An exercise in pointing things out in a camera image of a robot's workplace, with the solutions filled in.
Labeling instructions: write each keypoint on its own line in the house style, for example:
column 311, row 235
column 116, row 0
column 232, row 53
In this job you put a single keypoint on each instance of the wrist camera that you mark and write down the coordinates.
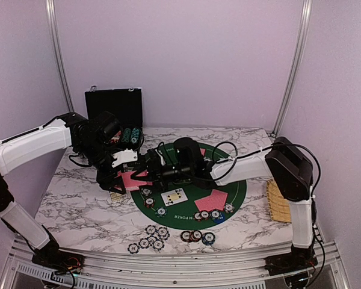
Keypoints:
column 125, row 156
column 156, row 157

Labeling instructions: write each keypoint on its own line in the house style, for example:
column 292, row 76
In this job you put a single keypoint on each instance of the scattered blue ten chip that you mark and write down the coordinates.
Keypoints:
column 150, row 230
column 144, row 243
column 152, row 239
column 133, row 248
column 158, row 245

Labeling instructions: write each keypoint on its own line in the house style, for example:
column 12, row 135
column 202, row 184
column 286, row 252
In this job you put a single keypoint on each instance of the left aluminium frame post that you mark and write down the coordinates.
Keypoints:
column 58, row 55

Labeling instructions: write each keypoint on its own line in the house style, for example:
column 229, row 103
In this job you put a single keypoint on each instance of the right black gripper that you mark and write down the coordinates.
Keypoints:
column 155, row 174

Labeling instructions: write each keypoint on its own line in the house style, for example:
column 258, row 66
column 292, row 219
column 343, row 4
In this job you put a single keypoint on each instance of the right aluminium frame post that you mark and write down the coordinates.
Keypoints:
column 300, row 45

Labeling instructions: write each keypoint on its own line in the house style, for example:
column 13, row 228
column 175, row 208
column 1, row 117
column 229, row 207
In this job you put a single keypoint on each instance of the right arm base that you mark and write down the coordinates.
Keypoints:
column 287, row 263

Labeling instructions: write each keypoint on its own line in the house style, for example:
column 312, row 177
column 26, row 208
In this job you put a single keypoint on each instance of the woven bamboo mat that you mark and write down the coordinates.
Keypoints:
column 278, row 206

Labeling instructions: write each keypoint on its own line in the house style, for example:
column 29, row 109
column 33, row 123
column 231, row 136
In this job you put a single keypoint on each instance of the aluminium frame post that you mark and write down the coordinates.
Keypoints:
column 300, row 45
column 58, row 55

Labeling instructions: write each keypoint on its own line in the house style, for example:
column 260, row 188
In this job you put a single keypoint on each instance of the blue small blind button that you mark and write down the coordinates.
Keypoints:
column 220, row 219

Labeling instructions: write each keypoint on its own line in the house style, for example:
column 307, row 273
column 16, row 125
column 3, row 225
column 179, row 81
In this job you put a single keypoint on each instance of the round green poker mat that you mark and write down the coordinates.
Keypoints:
column 180, row 216

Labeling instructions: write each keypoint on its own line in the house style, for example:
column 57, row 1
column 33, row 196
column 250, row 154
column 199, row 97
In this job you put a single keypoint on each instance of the teal chip row in case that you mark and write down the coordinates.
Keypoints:
column 135, row 136

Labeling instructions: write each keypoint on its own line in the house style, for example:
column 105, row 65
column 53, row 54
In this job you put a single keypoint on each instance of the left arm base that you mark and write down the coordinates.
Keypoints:
column 61, row 261

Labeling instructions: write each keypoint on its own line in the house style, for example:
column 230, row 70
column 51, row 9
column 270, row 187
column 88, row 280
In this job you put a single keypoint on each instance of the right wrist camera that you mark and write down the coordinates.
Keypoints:
column 156, row 157

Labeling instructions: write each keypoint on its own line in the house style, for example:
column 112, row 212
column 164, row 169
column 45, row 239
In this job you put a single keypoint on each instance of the toppled brown hundred chip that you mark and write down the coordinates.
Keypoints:
column 186, row 236

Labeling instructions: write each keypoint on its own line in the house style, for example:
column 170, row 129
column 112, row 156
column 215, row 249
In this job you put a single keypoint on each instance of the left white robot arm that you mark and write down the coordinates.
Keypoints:
column 90, row 138

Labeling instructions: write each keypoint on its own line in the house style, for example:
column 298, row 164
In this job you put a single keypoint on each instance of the front aluminium rail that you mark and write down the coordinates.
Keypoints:
column 231, row 269

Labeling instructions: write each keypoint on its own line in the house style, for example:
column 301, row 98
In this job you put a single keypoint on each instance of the teal chip stack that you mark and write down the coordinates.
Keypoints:
column 208, row 238

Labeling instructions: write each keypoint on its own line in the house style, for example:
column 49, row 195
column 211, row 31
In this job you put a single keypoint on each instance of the black poker chip case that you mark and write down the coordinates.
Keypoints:
column 125, row 104

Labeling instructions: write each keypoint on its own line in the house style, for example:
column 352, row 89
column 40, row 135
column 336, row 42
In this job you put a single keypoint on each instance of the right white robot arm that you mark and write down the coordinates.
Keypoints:
column 283, row 161

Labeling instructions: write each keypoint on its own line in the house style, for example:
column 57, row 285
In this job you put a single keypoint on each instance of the gold blue card box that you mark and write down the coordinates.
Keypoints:
column 117, row 197

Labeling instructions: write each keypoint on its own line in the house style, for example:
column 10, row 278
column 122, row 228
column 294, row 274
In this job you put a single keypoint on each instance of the red playing card deck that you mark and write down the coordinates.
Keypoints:
column 131, row 184

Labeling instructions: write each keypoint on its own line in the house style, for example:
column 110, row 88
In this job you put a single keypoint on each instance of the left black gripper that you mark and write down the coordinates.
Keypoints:
column 104, row 180

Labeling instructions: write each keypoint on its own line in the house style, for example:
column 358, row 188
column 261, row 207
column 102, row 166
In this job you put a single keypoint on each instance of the green chip row in case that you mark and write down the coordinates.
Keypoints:
column 126, row 136

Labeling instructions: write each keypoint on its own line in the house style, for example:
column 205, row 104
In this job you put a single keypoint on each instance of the blue chips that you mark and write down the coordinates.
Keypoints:
column 145, row 192
column 229, row 208

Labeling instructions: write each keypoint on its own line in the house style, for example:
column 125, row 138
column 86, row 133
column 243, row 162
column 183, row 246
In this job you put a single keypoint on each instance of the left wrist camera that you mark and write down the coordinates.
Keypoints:
column 125, row 156

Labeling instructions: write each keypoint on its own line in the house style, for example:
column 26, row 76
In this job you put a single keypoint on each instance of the brown chip stack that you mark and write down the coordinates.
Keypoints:
column 195, row 236

